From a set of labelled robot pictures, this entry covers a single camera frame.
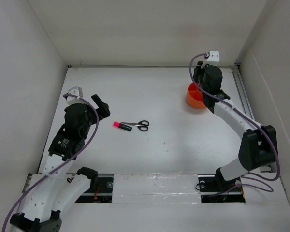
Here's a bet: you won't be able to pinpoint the pink capped black highlighter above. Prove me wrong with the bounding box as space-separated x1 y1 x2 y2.
113 121 132 131

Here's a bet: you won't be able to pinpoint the black handled scissors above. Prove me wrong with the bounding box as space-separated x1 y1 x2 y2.
121 120 150 131

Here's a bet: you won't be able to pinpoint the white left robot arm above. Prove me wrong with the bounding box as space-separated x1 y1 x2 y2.
4 93 111 232

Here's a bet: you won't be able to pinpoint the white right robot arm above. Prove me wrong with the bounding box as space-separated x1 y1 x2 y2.
190 61 280 190

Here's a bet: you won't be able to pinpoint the orange round compartment container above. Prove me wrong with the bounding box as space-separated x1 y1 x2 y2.
186 83 206 109

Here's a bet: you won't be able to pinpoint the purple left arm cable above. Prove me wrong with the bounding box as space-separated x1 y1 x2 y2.
1 94 100 232

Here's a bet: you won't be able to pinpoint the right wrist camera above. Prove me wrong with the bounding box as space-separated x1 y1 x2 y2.
206 51 220 66

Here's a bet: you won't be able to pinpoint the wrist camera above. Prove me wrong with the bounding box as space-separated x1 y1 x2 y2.
206 51 220 66
65 86 84 105

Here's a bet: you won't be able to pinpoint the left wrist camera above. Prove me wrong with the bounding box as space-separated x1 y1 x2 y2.
65 86 84 105

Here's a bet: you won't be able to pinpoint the aluminium rail right side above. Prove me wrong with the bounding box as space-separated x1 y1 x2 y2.
233 63 273 173

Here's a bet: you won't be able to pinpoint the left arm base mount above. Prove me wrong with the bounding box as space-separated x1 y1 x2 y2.
66 167 114 203

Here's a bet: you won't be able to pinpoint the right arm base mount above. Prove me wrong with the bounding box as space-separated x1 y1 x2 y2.
195 171 246 203

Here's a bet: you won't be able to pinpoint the front metal rail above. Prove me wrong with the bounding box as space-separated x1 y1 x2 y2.
60 172 232 201

